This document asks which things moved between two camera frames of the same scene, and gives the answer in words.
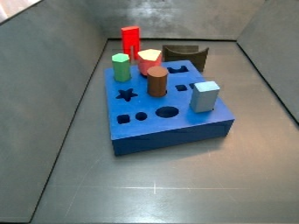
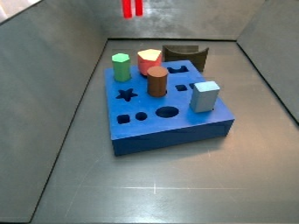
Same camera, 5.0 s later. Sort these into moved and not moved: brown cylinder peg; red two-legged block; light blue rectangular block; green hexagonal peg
Moved: red two-legged block
Not moved: brown cylinder peg; green hexagonal peg; light blue rectangular block
